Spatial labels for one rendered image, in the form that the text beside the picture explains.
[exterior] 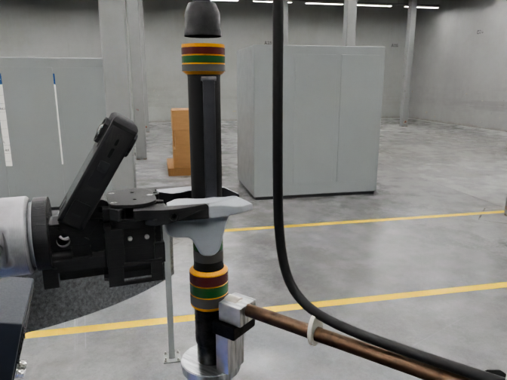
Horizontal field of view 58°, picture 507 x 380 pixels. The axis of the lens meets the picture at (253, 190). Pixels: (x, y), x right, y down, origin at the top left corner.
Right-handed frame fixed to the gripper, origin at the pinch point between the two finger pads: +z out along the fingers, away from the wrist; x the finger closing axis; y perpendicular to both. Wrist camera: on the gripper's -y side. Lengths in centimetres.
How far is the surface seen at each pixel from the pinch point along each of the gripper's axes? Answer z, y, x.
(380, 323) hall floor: 178, 163, -208
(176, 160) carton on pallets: 138, 131, -799
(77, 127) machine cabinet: -28, 46, -612
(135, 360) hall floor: 2, 162, -224
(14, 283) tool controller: -36, 39, -78
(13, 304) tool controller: -35, 39, -66
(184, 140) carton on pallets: 153, 94, -796
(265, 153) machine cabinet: 228, 90, -573
